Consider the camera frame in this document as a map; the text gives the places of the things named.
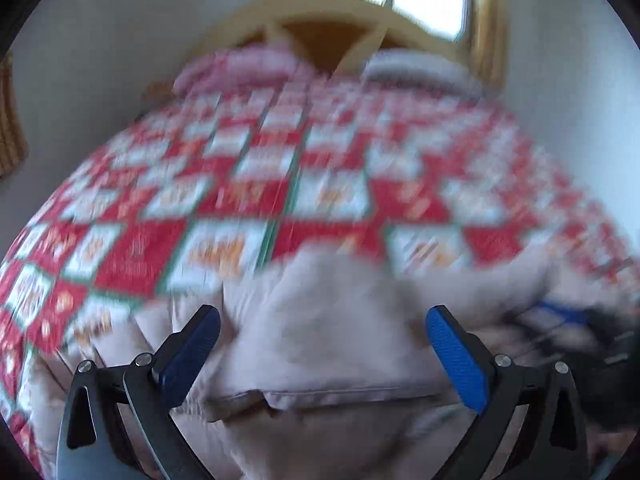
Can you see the cream wooden headboard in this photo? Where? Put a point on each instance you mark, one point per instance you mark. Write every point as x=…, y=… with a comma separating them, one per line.
x=320, y=35

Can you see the striped pillow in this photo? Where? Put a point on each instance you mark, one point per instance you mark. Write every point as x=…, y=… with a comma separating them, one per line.
x=425, y=67

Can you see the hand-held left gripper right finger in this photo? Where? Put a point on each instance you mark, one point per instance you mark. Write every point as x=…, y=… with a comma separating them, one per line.
x=457, y=360

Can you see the pile of clothes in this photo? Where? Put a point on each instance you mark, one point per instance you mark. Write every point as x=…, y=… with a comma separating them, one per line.
x=157, y=91

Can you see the pink crumpled blanket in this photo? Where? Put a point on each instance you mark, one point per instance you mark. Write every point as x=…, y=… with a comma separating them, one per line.
x=240, y=67

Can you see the long yellow side window curtain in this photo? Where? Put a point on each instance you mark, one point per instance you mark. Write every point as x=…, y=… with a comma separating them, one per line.
x=10, y=125

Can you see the bed with red patchwork sheet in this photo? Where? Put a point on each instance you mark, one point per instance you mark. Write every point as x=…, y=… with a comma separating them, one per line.
x=250, y=195

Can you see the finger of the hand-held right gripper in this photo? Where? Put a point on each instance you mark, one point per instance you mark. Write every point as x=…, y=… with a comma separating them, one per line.
x=562, y=310

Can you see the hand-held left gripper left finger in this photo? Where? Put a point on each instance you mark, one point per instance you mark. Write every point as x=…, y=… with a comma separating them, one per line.
x=192, y=360

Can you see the beige quilted puffer jacket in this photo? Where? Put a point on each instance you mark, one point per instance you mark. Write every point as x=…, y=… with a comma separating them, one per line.
x=325, y=335

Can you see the narrow yellow curtain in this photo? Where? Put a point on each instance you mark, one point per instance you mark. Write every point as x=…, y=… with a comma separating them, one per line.
x=485, y=20

